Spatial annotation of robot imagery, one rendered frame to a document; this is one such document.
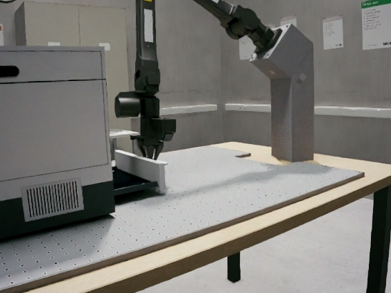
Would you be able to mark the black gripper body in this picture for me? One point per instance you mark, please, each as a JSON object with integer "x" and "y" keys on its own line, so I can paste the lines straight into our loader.
{"x": 146, "y": 140}

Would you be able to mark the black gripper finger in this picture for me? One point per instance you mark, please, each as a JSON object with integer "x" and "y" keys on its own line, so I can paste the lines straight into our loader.
{"x": 147, "y": 150}
{"x": 158, "y": 149}

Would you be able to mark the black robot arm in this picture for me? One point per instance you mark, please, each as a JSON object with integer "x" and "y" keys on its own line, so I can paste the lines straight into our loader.
{"x": 235, "y": 20}

